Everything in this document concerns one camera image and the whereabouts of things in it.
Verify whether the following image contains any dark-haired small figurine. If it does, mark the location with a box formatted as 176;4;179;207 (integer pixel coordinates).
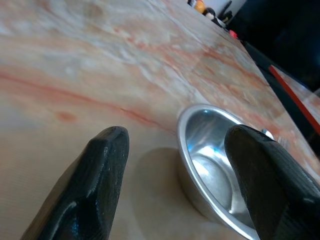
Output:
203;7;217;21

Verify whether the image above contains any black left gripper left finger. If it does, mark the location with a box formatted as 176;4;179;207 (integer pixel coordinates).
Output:
20;125;130;240

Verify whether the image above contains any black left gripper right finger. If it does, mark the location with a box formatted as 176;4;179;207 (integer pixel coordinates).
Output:
224;124;320;240

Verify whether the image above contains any small stainless steel bowl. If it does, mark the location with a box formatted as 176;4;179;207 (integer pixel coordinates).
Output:
176;104;276;240

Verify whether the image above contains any red strip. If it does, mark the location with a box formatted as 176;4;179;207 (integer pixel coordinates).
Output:
268;64;320;136

